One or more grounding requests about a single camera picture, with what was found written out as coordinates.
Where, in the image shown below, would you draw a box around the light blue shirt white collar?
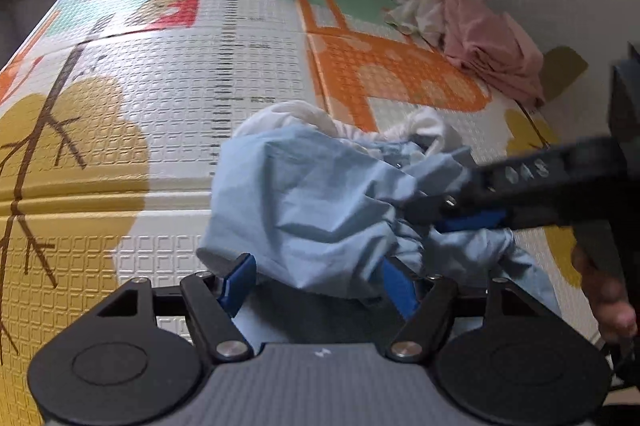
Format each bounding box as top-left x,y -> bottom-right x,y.
198,100 -> 558,347

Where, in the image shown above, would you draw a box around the person's right hand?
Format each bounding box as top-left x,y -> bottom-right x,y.
572,246 -> 638,342

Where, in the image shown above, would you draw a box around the pink folded cloth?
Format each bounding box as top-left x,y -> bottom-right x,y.
442,0 -> 544,106

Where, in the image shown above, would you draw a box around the white crumpled cloth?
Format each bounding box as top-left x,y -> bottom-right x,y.
385,0 -> 446,48

